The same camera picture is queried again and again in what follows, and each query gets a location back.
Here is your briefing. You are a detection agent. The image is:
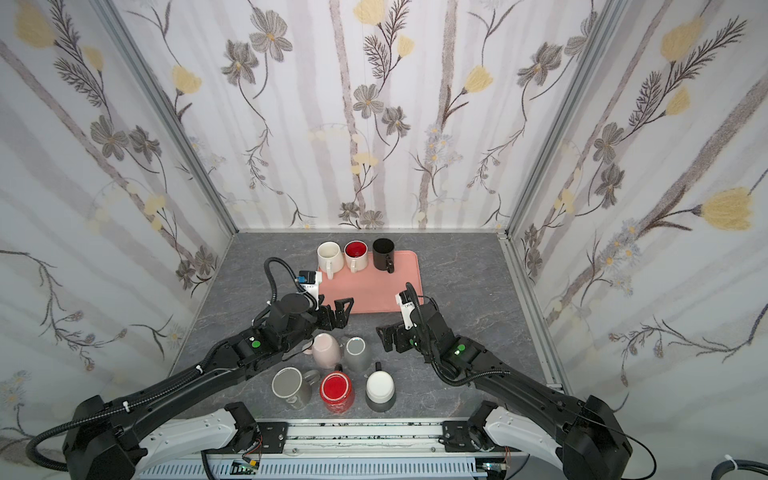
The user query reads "cream ribbed mug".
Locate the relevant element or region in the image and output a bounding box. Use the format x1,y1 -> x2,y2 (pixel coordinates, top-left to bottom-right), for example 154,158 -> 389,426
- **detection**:
316,241 -> 345,280

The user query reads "white mug red inside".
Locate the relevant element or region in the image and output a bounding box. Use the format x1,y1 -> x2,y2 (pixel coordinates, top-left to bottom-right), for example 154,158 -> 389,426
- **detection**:
344,240 -> 368,273

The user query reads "black mug white rim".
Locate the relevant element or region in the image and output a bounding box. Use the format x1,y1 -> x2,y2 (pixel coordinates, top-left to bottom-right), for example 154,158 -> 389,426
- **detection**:
372,238 -> 395,274

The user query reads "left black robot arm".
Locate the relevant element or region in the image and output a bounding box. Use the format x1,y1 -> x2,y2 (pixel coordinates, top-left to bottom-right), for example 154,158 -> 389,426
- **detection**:
25,293 -> 354,479

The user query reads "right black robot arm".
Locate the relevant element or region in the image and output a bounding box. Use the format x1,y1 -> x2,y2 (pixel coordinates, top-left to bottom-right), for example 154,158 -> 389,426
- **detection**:
377,293 -> 633,479

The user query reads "pink upside-down mug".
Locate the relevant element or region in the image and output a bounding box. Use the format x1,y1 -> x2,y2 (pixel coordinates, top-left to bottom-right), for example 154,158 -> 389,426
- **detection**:
302,333 -> 342,369

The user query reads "small grey upside-down mug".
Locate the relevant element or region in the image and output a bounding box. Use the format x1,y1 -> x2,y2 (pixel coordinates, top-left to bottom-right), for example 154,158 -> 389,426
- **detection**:
342,336 -> 373,373

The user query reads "grey mug white base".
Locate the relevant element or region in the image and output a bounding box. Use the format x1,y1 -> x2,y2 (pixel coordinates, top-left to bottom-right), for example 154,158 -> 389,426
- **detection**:
365,361 -> 396,413

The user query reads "red upside-down mug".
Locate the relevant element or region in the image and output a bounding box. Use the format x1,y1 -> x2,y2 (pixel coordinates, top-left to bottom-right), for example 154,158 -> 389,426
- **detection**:
319,364 -> 355,415

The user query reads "large grey upside-down mug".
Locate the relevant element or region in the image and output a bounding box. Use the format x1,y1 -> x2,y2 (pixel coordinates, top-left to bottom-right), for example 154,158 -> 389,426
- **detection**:
271,367 -> 321,410

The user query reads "pink rectangular tray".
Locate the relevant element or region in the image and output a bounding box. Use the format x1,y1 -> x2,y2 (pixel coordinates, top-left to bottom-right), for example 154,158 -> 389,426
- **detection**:
319,250 -> 423,315

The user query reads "white slotted cable duct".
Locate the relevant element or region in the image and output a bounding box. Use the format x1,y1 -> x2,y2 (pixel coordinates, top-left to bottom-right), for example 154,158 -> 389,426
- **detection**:
139,457 -> 487,479

